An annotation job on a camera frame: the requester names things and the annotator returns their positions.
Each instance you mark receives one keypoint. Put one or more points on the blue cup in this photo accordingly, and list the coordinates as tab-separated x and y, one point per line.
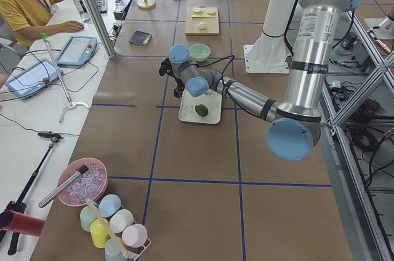
109	205

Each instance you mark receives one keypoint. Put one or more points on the lemon slice stacked top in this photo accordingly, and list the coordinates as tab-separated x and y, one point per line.
211	12

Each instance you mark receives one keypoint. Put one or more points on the white wire cup rack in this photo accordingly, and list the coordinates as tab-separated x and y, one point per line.
135	252

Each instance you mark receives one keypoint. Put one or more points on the yellow cup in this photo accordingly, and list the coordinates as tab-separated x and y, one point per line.
98	234

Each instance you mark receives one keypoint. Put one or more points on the metal tube black cap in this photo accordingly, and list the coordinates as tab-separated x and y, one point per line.
54	193

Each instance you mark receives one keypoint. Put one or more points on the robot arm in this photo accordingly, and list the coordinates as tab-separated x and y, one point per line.
297	39

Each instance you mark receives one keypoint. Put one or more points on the far blue teach pendant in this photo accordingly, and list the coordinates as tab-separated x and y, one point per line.
77	51

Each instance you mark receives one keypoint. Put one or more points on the green cup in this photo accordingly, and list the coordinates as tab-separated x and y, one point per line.
86	217

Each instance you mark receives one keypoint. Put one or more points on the near blue teach pendant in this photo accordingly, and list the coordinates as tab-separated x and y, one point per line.
32	80

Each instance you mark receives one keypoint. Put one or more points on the grey folded cloth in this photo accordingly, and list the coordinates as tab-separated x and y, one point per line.
140	38

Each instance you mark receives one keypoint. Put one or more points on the red cylinder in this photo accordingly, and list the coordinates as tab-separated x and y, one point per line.
21	223

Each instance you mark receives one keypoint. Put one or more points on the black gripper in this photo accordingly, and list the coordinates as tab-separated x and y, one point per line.
179	86

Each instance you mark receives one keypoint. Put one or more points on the lemon slice near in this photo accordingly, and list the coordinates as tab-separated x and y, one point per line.
198	10

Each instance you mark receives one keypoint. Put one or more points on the yellow plastic knife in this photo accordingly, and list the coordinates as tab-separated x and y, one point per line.
202	16

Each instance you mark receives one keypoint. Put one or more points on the pink cup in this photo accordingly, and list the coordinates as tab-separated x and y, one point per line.
135	235

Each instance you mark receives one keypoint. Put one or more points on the blue teach pendant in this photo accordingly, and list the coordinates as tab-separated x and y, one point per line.
32	80
77	51

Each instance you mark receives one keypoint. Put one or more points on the white bear tray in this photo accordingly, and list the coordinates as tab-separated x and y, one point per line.
187	108

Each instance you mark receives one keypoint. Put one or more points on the green avocado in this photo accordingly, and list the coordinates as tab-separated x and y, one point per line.
201	110

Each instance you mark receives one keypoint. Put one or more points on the reacher grabber tool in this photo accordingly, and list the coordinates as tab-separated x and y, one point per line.
71	104

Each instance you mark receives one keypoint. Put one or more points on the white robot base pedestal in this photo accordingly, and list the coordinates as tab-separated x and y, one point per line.
268	53

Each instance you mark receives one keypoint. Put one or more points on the pink bowl with ice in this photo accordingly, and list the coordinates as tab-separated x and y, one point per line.
90	185

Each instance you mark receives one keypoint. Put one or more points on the green ceramic bowl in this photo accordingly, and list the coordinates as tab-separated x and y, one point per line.
199	52

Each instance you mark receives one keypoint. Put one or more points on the aluminium frame post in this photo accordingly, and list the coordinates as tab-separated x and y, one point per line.
101	28

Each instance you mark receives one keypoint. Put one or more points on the white cup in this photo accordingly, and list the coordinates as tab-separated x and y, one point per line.
121	220

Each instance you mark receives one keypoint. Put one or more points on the wooden stick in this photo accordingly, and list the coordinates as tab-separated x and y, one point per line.
126	254

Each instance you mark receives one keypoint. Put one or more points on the grey cup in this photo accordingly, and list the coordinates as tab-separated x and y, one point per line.
112	252

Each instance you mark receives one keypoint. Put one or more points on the person in yellow shirt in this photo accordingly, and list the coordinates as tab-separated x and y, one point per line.
28	19

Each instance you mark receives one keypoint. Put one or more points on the black tripod stick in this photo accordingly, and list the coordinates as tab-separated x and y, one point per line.
18	205

